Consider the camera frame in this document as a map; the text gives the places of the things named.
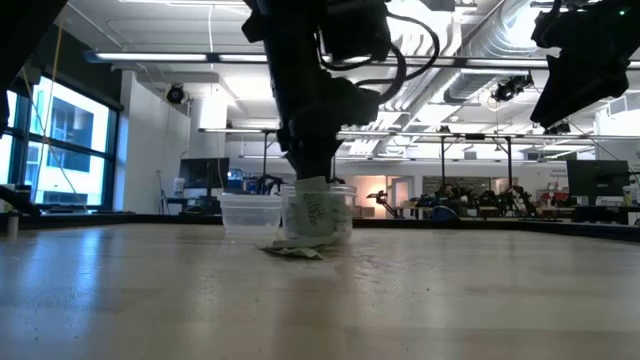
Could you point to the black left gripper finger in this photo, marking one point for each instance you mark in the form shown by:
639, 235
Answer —
327, 157
301, 160

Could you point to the green banknote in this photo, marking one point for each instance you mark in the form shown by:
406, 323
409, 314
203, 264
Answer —
312, 210
295, 251

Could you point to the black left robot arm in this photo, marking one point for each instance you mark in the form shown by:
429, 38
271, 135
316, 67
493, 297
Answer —
285, 20

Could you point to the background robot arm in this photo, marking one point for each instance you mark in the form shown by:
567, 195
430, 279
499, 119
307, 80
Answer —
382, 197

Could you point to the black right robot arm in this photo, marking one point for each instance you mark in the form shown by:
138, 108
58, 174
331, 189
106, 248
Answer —
590, 25

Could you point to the clear plastic container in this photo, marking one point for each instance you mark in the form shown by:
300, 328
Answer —
345, 215
250, 217

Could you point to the black ceiling spotlight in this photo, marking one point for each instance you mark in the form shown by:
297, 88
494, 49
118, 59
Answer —
510, 89

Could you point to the crumpled green banknote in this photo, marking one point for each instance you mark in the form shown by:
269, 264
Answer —
295, 251

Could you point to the black computer monitor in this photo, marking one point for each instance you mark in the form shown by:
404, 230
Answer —
205, 172
597, 177

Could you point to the person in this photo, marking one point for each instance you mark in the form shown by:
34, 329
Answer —
446, 192

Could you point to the white bottle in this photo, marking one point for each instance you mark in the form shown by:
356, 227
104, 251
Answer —
178, 187

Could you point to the long ceiling light bar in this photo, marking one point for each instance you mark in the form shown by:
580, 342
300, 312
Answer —
150, 56

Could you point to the large dark-framed window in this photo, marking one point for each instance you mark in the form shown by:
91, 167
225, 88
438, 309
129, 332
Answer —
70, 120

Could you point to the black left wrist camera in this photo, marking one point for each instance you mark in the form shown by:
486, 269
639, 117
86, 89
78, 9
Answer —
355, 30

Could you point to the silver ventilation duct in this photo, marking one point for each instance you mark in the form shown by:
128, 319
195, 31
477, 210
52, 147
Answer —
480, 45

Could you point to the black background rig frame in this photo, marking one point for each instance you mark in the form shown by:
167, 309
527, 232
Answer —
442, 165

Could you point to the black ceiling-mounted camera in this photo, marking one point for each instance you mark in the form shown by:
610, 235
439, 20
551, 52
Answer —
175, 94

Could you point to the small grey post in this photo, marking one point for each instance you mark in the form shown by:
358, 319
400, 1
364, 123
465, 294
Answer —
12, 225

